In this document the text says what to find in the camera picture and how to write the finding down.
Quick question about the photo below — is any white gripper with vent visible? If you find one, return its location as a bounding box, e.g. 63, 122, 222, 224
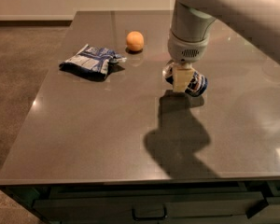
167, 32, 209, 92

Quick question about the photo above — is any blue pepsi can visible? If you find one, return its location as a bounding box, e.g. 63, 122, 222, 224
162, 60, 208, 97

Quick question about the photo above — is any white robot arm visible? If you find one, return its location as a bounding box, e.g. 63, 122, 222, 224
168, 0, 280, 66

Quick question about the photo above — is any orange fruit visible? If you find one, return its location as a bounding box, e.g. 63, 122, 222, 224
126, 31, 144, 52

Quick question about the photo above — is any blue white chip bag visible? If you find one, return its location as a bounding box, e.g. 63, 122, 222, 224
59, 44, 127, 79

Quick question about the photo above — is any dark cabinet drawer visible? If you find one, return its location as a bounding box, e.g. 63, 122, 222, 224
0, 180, 280, 224

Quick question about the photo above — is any black drawer handle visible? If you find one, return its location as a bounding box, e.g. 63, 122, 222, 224
132, 205, 168, 221

